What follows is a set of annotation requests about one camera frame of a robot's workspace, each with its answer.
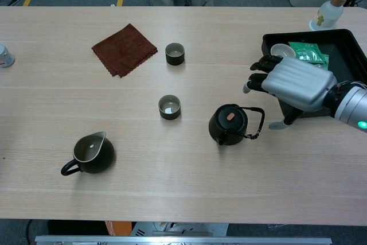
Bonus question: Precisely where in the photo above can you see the orange object under table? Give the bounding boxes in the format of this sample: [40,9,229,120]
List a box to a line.
[104,220,133,237]

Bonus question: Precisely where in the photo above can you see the small beige cup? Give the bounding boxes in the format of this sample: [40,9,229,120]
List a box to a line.
[270,43,296,60]

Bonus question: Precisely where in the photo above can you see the silver metal can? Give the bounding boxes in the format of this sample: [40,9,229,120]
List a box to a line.
[0,43,15,69]

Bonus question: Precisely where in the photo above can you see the black teapot with wire handle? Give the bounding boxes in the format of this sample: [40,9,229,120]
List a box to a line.
[208,103,266,146]

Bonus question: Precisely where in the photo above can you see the green tea packet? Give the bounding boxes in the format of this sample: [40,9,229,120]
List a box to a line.
[288,41,321,63]
[315,54,330,71]

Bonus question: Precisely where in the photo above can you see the black plastic tray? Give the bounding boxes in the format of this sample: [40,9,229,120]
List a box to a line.
[261,28,367,119]

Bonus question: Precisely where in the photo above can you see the dark olive pitcher with handle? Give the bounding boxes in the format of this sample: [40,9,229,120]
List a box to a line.
[60,131,115,177]

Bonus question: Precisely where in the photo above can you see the dark olive teacup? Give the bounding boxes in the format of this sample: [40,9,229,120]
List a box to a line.
[165,42,185,66]
[158,94,182,120]

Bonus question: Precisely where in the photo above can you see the brown square cloth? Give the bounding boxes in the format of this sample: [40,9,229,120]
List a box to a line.
[91,23,159,79]

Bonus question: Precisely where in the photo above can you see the white bottle with cork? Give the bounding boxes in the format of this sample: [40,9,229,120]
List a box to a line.
[309,0,349,32]

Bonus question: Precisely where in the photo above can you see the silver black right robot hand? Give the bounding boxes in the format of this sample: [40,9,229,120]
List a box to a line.
[243,55,338,130]

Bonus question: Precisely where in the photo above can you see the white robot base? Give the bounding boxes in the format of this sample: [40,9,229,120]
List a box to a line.
[131,221,229,237]

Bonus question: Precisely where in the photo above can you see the aluminium rail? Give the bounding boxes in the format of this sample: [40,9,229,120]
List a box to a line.
[34,235,333,245]

